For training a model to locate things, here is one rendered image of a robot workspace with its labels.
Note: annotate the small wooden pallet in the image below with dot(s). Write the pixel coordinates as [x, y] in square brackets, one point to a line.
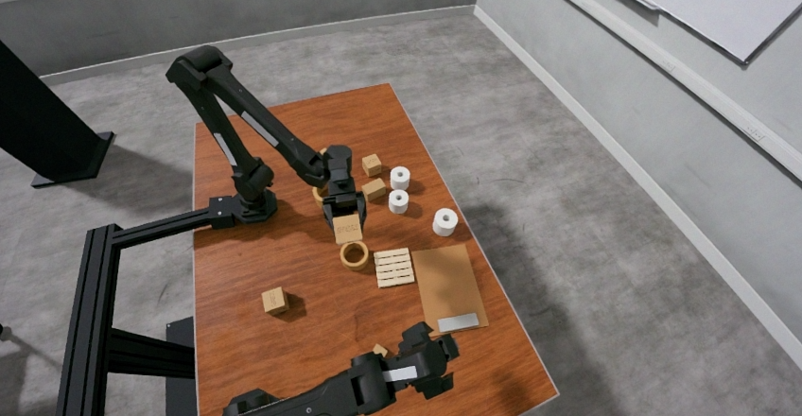
[393, 270]

